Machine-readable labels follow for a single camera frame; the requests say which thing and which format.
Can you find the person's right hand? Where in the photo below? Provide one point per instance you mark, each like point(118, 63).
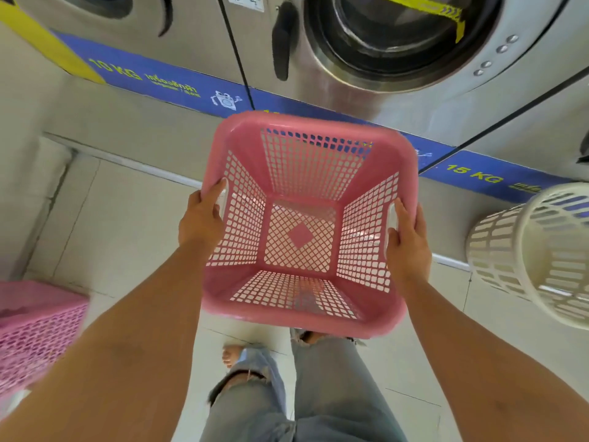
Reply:
point(407, 253)

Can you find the yellow sticker strip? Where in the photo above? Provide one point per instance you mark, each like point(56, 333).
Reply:
point(43, 43)

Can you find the pink mesh laundry basket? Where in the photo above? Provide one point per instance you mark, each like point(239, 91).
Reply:
point(32, 331)

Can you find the person's left forearm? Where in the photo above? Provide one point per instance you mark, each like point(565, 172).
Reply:
point(108, 349)

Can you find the person's right thumb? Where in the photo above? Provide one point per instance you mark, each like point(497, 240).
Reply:
point(401, 215)

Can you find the small steel washing machine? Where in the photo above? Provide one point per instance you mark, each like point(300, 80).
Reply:
point(138, 27)

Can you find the large steel washing machine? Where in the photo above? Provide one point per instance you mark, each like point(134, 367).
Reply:
point(391, 55)

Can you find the blue base sticker strip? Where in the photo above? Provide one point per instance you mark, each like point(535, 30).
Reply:
point(193, 94)

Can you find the person's right forearm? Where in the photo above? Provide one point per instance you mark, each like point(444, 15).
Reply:
point(483, 363)

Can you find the person's left thumb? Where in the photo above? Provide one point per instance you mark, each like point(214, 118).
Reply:
point(217, 194)

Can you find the pink square laundry basket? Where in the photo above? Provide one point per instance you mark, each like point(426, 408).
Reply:
point(303, 225)

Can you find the person's light blue ripped jeans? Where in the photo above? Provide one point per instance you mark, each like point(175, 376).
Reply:
point(294, 395)

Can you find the person's left hand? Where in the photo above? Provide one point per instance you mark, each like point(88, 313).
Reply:
point(199, 223)

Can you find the person's left foot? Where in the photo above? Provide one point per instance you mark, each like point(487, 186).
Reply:
point(231, 354)

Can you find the yellow tape on door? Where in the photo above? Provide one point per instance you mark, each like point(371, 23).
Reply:
point(435, 11)

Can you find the white round laundry basket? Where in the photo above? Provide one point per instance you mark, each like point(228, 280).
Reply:
point(536, 253)

